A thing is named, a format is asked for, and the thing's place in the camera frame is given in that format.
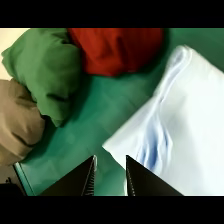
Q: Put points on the brown garment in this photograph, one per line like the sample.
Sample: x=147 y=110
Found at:
x=16 y=123

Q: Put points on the green garment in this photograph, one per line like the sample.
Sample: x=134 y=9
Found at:
x=46 y=70

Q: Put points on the pale blue shirt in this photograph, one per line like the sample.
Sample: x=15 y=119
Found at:
x=186 y=123

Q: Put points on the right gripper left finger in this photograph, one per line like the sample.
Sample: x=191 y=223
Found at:
x=79 y=182

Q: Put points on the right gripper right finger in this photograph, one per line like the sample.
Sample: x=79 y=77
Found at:
x=146 y=182

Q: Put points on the red garment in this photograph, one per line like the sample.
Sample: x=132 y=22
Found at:
x=115 y=50

